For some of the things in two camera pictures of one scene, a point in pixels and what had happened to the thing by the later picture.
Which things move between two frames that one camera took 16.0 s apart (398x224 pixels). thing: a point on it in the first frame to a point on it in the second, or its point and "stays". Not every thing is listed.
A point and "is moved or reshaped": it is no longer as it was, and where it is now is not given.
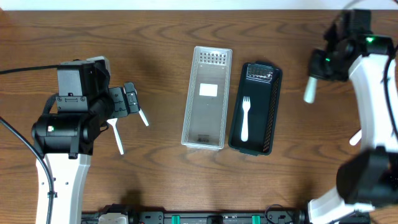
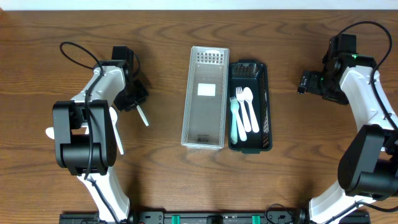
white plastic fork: x=310 y=93 is moved or reshaped
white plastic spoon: x=112 y=121 stays
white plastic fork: x=245 y=104 to x=234 y=106
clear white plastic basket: x=206 y=108 stays
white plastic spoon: x=354 y=140 is moved or reshaped
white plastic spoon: x=143 y=117 stays
